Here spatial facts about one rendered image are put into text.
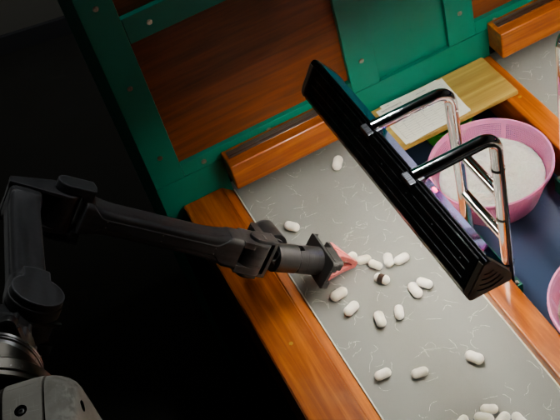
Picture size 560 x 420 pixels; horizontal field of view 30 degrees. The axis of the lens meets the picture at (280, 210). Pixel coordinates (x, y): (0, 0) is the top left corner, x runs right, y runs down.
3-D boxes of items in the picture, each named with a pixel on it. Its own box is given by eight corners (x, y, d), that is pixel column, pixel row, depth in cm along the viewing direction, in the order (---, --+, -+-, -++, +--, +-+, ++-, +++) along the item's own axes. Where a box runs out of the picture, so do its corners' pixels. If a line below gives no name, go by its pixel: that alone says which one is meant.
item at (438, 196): (469, 303, 164) (465, 274, 159) (302, 95, 207) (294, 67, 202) (513, 280, 165) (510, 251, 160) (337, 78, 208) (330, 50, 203)
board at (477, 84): (390, 158, 229) (389, 154, 228) (358, 121, 239) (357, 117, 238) (518, 94, 234) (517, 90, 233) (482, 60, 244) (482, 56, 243)
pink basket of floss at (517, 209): (540, 247, 215) (537, 216, 208) (417, 227, 226) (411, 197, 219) (568, 156, 230) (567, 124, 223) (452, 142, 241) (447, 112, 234)
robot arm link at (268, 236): (237, 277, 198) (256, 239, 195) (214, 245, 207) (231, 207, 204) (288, 284, 205) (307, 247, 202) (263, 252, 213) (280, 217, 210)
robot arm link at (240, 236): (40, 239, 180) (61, 186, 176) (36, 222, 185) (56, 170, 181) (257, 287, 200) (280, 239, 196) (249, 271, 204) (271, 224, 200)
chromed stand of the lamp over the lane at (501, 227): (441, 340, 205) (412, 184, 173) (392, 274, 219) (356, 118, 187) (524, 296, 207) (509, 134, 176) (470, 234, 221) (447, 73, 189)
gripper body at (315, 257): (319, 232, 211) (289, 229, 206) (342, 264, 203) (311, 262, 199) (307, 257, 213) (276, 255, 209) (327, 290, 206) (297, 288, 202)
